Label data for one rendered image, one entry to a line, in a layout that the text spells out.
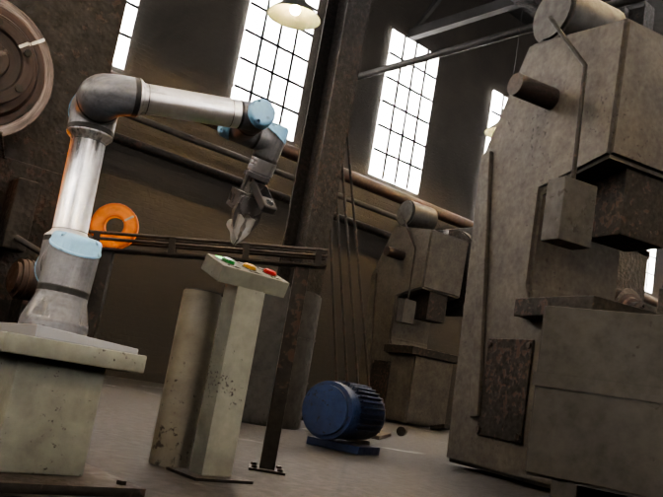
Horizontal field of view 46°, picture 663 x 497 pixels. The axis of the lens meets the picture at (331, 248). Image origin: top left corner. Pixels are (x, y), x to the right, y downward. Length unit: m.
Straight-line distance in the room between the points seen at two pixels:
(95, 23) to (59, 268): 1.48
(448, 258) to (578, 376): 7.36
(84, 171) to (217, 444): 0.83
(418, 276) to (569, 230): 6.48
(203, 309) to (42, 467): 0.76
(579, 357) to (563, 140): 1.47
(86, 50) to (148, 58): 7.05
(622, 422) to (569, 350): 0.31
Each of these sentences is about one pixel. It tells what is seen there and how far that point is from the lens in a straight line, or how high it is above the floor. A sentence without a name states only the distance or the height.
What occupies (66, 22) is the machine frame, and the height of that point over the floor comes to 1.43.
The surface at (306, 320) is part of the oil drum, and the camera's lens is 5.02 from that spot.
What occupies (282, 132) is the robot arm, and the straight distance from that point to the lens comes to 2.21.
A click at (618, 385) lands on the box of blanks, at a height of 0.48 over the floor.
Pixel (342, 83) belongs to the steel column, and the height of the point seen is 2.94.
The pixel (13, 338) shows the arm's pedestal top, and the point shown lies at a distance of 1.67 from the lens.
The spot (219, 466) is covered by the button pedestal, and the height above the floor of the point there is 0.03.
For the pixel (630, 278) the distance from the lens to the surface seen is 6.32.
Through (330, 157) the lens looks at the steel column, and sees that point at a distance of 6.83.
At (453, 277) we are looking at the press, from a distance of 10.33.
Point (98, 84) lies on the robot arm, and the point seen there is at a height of 0.91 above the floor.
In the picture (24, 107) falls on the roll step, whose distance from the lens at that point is 2.78.
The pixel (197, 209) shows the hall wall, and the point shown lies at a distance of 10.16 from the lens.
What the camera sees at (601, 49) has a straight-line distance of 4.19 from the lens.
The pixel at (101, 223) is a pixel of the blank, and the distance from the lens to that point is 2.72.
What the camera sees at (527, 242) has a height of 1.20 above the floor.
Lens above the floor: 0.30
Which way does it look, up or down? 10 degrees up
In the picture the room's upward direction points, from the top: 10 degrees clockwise
